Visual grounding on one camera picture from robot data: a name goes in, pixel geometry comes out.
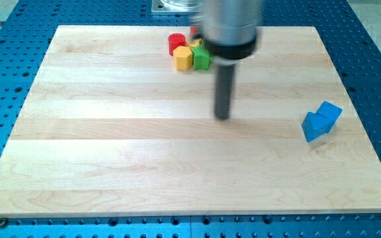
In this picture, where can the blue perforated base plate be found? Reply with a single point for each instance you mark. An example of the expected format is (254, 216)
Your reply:
(27, 33)

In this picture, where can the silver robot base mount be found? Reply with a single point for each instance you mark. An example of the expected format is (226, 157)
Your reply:
(164, 7)

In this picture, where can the wooden board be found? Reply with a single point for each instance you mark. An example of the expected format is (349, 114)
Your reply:
(110, 128)

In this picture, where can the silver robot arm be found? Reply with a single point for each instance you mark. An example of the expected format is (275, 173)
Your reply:
(229, 31)

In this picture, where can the yellow block behind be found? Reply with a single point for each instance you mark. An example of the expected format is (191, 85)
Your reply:
(193, 42)

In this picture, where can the green block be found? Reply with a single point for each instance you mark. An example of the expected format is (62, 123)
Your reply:
(201, 58)

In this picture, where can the yellow hexagon block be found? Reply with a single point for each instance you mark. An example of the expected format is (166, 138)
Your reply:
(183, 58)

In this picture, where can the red block behind arm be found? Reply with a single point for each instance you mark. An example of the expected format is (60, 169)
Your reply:
(194, 32)

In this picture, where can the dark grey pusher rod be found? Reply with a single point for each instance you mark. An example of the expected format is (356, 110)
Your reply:
(223, 91)

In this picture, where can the blue cube block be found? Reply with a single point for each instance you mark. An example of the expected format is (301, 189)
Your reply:
(330, 111)

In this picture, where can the blue triangular block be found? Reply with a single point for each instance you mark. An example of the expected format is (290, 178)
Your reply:
(315, 125)

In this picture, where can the red cylinder block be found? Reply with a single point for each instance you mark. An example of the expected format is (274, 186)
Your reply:
(175, 40)

